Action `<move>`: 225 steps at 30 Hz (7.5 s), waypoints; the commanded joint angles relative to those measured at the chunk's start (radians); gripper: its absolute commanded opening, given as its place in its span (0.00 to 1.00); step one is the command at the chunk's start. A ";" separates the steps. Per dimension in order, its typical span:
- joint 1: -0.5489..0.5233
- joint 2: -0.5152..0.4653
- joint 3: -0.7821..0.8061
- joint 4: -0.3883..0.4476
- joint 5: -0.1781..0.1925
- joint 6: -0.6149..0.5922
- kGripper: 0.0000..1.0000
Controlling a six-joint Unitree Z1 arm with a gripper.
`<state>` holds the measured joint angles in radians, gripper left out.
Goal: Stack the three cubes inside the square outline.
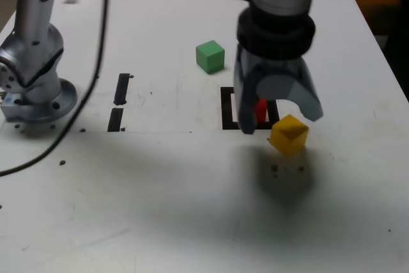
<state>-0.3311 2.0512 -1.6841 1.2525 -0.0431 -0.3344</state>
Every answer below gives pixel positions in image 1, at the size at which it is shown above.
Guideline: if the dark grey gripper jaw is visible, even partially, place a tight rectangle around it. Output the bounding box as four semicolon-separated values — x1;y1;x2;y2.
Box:
233;45;259;136

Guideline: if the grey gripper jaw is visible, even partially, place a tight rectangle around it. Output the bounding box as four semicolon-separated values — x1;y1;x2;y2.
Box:
256;68;325;123

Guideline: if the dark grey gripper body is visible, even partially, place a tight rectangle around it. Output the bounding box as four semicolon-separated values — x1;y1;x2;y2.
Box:
243;49;309;89

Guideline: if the red cube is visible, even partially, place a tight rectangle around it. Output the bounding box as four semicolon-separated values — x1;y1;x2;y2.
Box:
254;98;269;123

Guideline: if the yellow cube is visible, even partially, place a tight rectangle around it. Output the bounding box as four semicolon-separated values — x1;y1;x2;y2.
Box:
270;114;310;158

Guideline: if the green cube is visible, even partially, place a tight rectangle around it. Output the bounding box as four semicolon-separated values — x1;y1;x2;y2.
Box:
196;40;226;75

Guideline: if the black tape square outline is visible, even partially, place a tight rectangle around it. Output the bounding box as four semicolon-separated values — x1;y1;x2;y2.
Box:
220;86;281;130

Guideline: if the black tape strip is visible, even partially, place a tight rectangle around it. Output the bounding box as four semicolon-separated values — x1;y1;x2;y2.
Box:
107;73;131;132

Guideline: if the black cable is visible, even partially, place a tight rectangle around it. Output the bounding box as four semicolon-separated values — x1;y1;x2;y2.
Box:
0;0;255;177

